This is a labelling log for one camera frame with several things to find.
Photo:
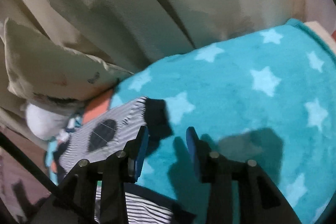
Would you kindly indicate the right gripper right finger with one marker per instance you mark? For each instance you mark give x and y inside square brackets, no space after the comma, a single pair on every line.
[198,151]

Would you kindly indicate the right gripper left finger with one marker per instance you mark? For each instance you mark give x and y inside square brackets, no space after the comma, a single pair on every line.
[135,155]

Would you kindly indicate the striped pants with patches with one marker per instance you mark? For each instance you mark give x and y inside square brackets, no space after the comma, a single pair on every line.
[108,133]

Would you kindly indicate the teal star cartoon blanket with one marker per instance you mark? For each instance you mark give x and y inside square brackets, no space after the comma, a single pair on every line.
[267,96]

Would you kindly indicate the white plush pillow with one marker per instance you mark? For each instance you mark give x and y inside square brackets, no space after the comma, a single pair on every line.
[45,122]

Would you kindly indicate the beige pillow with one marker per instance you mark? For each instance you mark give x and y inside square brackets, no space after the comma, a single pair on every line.
[37,68]

